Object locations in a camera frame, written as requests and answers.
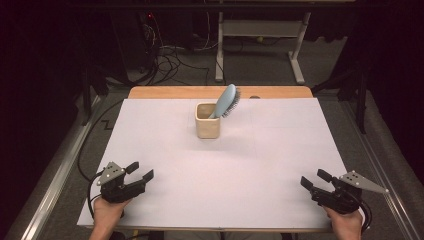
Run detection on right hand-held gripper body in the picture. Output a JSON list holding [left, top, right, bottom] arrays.
[[311, 170, 390, 215]]

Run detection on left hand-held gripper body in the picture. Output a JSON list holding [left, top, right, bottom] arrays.
[[96, 161, 147, 205]]

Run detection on beige square holder cup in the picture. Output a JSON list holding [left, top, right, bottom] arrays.
[[194, 101, 222, 140]]

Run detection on light blue hairbrush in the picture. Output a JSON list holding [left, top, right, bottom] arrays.
[[207, 83, 241, 120]]

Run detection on person's left hand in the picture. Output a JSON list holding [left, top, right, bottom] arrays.
[[92, 197, 133, 231]]

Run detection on person's right hand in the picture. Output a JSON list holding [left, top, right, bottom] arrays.
[[324, 205, 366, 240]]

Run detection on white table cover sheet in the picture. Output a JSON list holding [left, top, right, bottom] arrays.
[[76, 97, 349, 231]]

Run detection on wooden table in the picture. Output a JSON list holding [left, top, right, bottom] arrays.
[[84, 85, 334, 234]]

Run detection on black stand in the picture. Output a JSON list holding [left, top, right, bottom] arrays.
[[311, 64, 368, 135], [80, 64, 110, 127]]

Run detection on person's grey trousers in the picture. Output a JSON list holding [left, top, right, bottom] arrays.
[[164, 230, 284, 240]]

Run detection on black computer tower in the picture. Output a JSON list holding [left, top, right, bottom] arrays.
[[110, 12, 158, 84]]

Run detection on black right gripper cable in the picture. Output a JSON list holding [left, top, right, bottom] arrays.
[[358, 199, 374, 235]]

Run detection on black floor cable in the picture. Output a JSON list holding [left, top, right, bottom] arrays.
[[76, 99, 125, 184]]

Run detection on metal floor rail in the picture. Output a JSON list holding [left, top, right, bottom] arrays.
[[343, 99, 424, 240], [4, 94, 103, 240]]

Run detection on tangle of floor cables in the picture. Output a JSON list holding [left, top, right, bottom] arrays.
[[139, 13, 212, 86]]

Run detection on white metal desk frame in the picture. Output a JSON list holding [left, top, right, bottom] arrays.
[[214, 11, 313, 85]]

